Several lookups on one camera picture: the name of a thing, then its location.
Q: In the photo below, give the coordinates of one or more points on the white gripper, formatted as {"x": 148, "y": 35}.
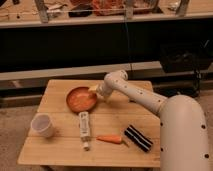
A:
{"x": 102, "y": 89}

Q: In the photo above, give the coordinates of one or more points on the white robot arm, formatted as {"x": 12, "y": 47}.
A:
{"x": 184, "y": 142}

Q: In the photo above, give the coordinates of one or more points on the white toothpaste tube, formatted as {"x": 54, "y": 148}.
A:
{"x": 84, "y": 129}

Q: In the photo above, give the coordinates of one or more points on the wooden table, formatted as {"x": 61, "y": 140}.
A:
{"x": 108, "y": 117}

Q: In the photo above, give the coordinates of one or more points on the orange carrot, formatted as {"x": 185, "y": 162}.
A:
{"x": 115, "y": 139}

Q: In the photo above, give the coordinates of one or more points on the black white striped cloth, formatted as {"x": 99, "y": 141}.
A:
{"x": 138, "y": 138}

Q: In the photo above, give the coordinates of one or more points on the white plastic cup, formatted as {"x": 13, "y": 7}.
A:
{"x": 42, "y": 125}

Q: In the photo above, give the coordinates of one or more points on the orange object on shelf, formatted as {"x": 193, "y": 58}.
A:
{"x": 116, "y": 7}

